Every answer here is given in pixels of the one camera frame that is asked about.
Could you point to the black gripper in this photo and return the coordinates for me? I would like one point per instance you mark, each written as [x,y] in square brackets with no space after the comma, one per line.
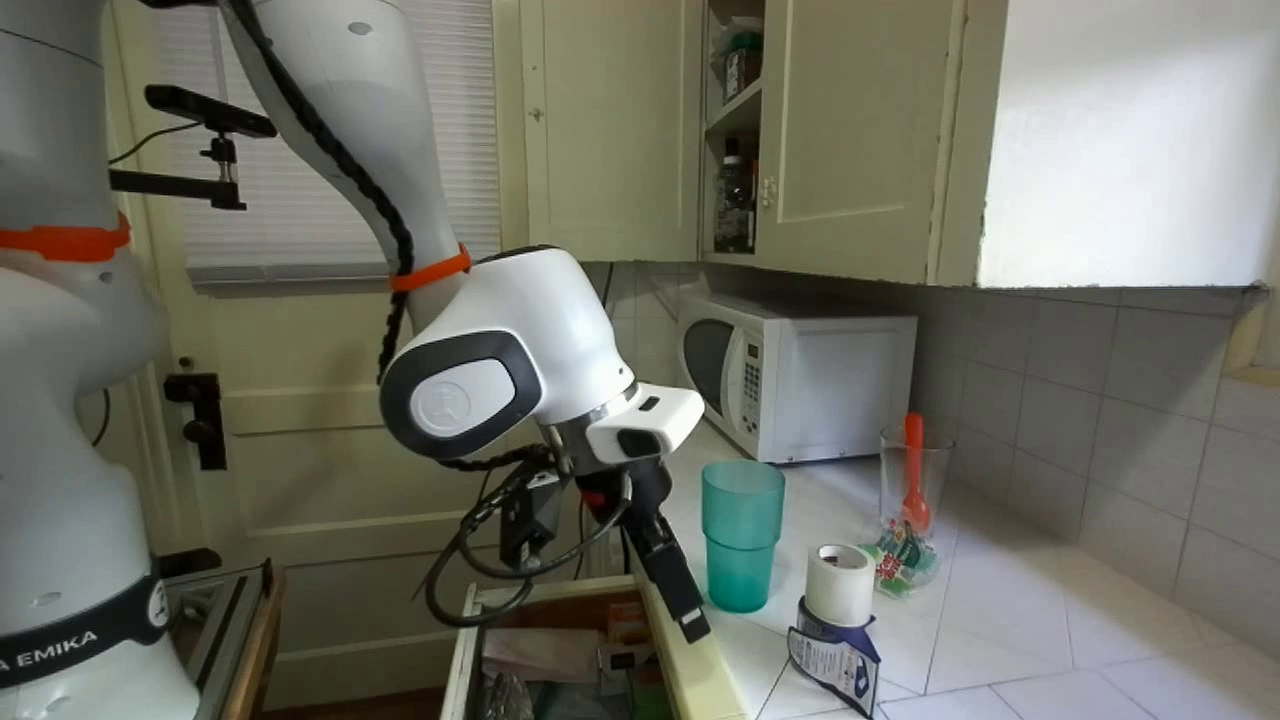
[639,506]

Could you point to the teal plastic cup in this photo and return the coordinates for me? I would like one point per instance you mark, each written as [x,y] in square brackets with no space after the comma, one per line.
[740,535]

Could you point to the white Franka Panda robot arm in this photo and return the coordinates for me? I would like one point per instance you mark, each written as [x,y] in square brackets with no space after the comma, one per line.
[344,107]

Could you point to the white cupboard door latch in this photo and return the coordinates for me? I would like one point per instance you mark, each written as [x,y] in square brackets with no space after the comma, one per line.
[771,190]

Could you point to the open white cupboard door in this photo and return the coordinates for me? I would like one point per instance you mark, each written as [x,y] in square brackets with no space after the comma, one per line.
[614,132]

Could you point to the closed white cupboard door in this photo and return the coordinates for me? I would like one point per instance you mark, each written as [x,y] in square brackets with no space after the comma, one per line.
[864,132]

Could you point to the white kitchen cupboard with shelves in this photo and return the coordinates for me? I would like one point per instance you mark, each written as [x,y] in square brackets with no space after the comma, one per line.
[1132,132]

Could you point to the white mug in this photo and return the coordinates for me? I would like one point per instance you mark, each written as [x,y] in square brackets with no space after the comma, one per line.
[838,612]

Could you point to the open white kitchen drawer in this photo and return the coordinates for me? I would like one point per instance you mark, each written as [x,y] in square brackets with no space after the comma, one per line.
[467,640]

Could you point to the white microwave oven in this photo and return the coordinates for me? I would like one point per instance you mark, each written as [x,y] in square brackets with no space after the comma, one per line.
[827,384]

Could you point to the clear drinking glass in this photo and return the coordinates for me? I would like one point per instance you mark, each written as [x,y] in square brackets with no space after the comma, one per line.
[935,484]

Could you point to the white panelled door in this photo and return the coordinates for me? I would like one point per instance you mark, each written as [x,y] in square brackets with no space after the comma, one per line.
[320,454]

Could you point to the tall dark green bottle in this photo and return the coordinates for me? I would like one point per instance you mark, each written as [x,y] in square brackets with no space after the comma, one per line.
[734,200]

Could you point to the dark tray with wooden rim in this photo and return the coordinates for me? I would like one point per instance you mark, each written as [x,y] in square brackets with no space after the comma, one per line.
[255,640]

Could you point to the white door blind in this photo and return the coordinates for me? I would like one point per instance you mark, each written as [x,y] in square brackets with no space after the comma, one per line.
[266,200]

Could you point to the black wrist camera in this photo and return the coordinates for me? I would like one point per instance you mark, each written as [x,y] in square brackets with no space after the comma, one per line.
[529,518]

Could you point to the black clamp bracket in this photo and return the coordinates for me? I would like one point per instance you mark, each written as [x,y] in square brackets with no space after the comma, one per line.
[203,413]

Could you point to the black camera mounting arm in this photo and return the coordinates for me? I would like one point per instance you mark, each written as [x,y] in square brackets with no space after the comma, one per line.
[203,107]

